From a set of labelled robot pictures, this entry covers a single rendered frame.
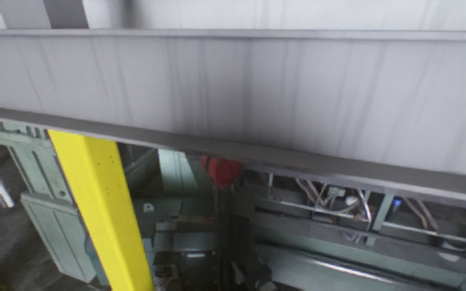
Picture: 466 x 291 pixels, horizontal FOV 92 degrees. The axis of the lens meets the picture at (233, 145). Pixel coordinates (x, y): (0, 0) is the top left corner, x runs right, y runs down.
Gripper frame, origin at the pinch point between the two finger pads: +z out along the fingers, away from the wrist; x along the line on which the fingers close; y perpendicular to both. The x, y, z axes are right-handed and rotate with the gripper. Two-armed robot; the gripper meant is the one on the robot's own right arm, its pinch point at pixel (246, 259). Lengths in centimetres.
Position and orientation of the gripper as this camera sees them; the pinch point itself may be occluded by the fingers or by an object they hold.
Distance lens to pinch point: 129.9
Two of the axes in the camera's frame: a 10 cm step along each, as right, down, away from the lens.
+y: 0.0, 8.9, 4.6
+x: 8.6, -2.3, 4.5
